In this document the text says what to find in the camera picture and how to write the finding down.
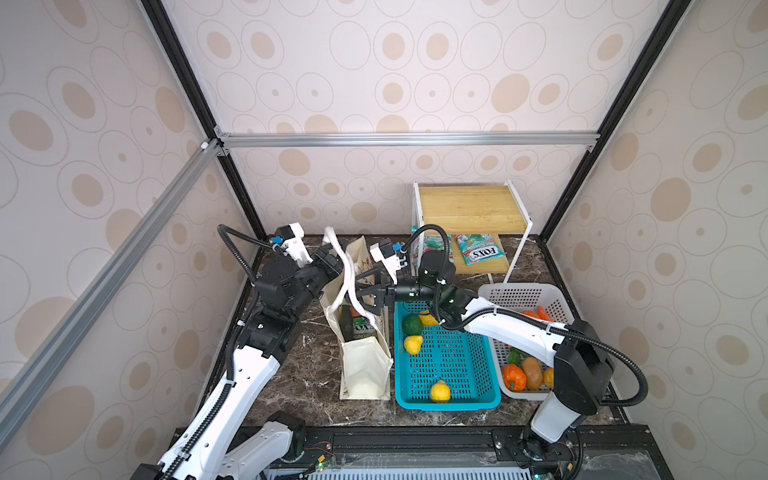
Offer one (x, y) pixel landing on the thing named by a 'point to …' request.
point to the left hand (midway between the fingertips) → (353, 238)
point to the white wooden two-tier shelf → (473, 209)
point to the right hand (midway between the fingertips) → (350, 296)
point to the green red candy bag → (434, 241)
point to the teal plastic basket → (464, 360)
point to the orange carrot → (541, 314)
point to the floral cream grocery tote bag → (365, 353)
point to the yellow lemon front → (440, 392)
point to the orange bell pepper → (514, 378)
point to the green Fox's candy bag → (477, 248)
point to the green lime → (412, 325)
